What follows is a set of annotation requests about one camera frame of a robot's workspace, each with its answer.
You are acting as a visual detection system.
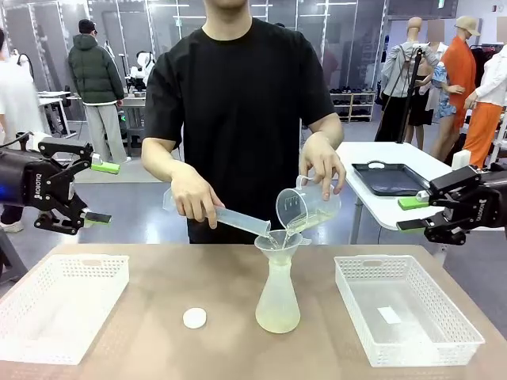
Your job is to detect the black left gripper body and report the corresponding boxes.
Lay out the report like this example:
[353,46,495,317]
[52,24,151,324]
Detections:
[21,158,76,207]

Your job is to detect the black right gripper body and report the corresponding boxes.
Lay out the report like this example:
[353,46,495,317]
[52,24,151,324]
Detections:
[467,169,507,233]

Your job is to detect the white perforated basket with label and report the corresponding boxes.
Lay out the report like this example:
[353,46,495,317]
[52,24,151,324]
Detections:
[334,255,486,368]

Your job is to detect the clear plastic measuring cup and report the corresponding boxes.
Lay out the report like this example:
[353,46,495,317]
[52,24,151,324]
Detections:
[275,173,342,234]

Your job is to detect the white round flask cap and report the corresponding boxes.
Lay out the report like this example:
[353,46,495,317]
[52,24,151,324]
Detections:
[182,307,208,329]

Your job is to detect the clear plastic measuring cylinder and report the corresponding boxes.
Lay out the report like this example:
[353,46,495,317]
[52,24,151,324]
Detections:
[162,185,273,238]

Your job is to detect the person's left forearm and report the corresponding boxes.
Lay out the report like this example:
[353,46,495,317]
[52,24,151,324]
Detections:
[307,114,345,151]

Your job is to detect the person's right forearm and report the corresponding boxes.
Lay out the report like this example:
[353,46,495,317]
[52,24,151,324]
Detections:
[141,137,191,187]

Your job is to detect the person's right hand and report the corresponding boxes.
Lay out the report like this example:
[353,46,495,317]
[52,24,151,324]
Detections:
[170,164,227,230]

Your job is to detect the person's left hand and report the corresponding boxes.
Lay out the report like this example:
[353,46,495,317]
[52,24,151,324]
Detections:
[299,132,348,201]

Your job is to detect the white office desk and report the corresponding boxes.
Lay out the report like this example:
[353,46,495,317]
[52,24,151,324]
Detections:
[37,89,80,138]

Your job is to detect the black rectangular tray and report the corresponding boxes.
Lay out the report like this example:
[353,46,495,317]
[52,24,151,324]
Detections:
[351,160,431,198]

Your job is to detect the mannequin white jacket orange trousers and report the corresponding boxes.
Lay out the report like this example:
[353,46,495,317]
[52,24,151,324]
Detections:
[463,35,507,169]

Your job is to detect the person in white clothing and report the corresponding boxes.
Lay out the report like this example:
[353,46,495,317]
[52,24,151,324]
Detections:
[0,29,44,234]

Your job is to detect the person in green puffer jacket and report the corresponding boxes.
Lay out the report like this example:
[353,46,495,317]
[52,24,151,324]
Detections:
[67,18,132,164]

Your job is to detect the white perforated plastic basket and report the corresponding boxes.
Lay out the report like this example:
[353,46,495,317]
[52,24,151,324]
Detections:
[0,253,131,365]

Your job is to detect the white table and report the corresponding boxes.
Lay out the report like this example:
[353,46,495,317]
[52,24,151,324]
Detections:
[335,141,456,245]

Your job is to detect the black tripod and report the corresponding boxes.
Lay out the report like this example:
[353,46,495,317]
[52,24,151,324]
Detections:
[395,43,431,146]

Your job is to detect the white paper label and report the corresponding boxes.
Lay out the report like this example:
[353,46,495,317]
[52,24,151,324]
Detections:
[376,305,401,325]

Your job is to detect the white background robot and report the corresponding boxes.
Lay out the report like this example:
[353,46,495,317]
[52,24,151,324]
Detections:
[130,51,156,93]

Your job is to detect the mannequin in orange with cap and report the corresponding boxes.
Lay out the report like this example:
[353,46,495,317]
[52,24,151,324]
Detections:
[430,15,482,159]

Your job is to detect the wooden shoe rack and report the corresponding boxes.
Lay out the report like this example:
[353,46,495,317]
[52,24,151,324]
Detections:
[330,85,377,124]

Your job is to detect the mannequin in grey shirt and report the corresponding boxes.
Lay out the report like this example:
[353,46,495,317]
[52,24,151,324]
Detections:
[375,17,440,143]

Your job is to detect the person in black t-shirt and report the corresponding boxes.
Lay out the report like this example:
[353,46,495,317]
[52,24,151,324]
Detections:
[141,0,345,245]

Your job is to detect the translucent plastic funnel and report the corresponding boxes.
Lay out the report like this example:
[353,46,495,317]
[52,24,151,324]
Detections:
[253,231,314,266]

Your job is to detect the translucent plastic conical flask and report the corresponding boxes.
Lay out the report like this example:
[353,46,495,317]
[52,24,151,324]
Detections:
[255,260,301,334]

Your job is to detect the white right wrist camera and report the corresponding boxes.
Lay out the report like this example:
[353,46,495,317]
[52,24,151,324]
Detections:
[451,149,471,171]

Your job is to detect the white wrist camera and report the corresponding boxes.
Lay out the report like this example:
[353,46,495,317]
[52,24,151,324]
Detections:
[29,132,53,152]
[451,149,471,171]

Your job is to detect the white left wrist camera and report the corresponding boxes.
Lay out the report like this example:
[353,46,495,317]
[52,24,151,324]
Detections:
[29,132,53,152]

